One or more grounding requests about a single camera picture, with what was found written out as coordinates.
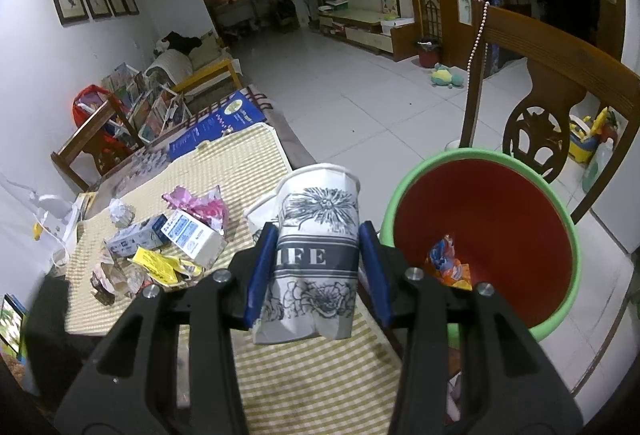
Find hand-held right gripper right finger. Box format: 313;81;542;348
357;220;583;435

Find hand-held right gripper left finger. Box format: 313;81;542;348
54;221;281;435

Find floral print paper cup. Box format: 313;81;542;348
252;164;362;346

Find orange snack wrapper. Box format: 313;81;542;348
424;234;473;291

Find yellow and white box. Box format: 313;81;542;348
127;247;205;287

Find green and red trash bin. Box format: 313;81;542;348
378;149;582;343

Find newspaper ball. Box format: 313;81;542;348
90;257;146;306

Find plain white paper cup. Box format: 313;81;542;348
243;192;281;246

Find white and blue carton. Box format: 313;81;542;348
160;210;227;272

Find pink plastic wrapper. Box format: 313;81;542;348
161;185;229;236

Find yellow checked table mat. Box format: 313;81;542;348
65;122;416;435

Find small blue and white box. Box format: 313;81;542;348
105;214;168;256

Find large blue flat box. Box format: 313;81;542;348
167;90;266;163

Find white crumpled paper ball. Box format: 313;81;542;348
107;198;137;228

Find clear plastic bottle pack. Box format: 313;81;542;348
117;148;171;186

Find rack of picture books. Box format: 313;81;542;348
100;62;193;146

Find yellow and green plush toy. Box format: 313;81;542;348
431;64;468;89

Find plain wooden chair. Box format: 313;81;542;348
50;92;146;191

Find dark red waste bin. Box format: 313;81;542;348
416;38;442;68

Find red bag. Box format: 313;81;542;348
72;85;113;128

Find low television cabinet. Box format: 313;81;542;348
318;8;416;56

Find green plastic bottle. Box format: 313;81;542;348
582;140;613;193

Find yellow plastic toy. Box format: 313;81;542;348
567;108;618;163

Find carved wooden chair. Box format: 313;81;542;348
460;5;640;226

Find green picture book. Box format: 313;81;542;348
0;294;30;358

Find pink bead string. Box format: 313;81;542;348
467;0;488;81

